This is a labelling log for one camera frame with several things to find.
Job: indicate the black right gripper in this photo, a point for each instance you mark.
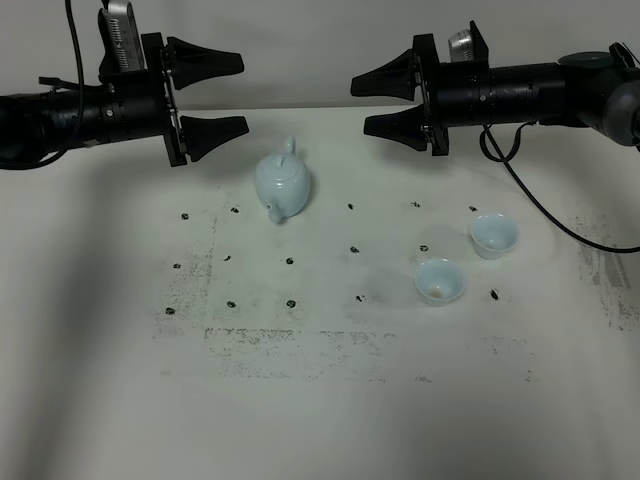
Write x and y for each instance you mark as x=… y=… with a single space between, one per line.
x=420 y=125

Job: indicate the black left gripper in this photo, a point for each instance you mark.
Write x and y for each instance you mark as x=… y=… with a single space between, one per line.
x=137 y=106

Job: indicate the light blue porcelain teapot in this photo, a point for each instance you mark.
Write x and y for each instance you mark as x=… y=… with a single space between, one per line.
x=283 y=182

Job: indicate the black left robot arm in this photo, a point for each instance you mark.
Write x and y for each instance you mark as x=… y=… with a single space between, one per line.
x=37 y=128

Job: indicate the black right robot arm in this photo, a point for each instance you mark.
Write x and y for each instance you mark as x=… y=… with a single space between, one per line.
x=597 y=90

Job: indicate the far light blue teacup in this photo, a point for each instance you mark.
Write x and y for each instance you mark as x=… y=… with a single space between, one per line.
x=493 y=235

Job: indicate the light blue teacup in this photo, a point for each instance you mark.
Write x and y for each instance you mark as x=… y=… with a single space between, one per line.
x=439 y=281
x=493 y=235

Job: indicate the near light blue teacup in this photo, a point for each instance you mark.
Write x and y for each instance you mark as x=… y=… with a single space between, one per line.
x=439 y=281

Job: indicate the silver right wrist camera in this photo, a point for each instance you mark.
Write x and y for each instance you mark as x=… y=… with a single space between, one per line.
x=461 y=46

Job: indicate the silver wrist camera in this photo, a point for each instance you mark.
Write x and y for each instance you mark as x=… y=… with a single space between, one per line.
x=121 y=39
x=461 y=46

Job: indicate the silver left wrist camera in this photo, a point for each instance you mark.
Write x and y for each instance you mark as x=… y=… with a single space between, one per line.
x=121 y=39

